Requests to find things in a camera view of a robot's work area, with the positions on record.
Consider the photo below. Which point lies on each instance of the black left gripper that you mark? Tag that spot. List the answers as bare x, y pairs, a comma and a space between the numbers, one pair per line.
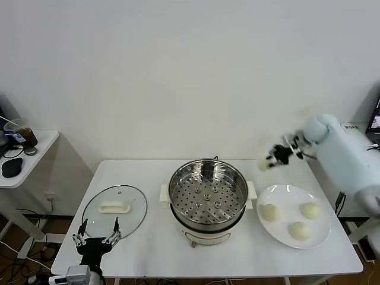
92, 250

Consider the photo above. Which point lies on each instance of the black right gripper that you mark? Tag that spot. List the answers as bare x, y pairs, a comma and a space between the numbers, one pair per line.
282, 154

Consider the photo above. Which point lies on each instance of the white steamed baozi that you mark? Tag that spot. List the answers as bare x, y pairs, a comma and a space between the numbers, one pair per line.
310, 210
262, 166
270, 212
299, 231

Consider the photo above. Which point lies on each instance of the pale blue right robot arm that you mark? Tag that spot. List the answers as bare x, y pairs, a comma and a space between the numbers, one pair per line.
341, 154

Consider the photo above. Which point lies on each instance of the perforated steel steamer basket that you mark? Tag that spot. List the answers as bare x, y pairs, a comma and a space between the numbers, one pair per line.
207, 190

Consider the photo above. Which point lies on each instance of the white round plate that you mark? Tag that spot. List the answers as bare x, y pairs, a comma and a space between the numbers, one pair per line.
297, 193

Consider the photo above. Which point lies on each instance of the printed label sticker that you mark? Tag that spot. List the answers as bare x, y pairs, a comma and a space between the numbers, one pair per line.
351, 127

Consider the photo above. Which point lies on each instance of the cream electric cooker base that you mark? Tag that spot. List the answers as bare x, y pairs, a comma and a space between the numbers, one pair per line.
207, 237

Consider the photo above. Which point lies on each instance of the round grey puck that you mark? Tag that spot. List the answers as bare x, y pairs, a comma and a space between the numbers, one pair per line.
31, 150

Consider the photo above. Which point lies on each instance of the black laptop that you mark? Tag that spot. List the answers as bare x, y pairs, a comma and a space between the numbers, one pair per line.
374, 118

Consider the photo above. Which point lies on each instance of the black computer mouse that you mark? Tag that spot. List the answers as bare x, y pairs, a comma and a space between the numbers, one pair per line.
12, 167

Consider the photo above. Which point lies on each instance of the white side table with cup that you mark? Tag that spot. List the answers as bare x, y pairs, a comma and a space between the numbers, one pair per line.
44, 139

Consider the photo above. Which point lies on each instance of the plastic iced coffee cup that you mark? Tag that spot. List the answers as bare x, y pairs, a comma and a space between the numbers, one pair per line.
27, 135

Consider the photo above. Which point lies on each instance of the black device with blue label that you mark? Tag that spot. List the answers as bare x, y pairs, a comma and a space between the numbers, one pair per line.
17, 138

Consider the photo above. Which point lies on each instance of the white drinking straw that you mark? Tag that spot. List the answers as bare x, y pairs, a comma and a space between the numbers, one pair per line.
6, 118

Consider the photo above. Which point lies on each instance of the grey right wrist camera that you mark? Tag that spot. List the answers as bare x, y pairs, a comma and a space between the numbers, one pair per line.
294, 144

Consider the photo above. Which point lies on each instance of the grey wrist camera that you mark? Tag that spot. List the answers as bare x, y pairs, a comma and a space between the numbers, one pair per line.
77, 273
294, 144

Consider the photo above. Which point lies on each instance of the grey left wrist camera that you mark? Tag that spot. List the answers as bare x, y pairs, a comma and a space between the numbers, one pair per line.
77, 273

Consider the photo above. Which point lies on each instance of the white wall socket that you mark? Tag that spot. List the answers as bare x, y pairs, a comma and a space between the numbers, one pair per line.
50, 198

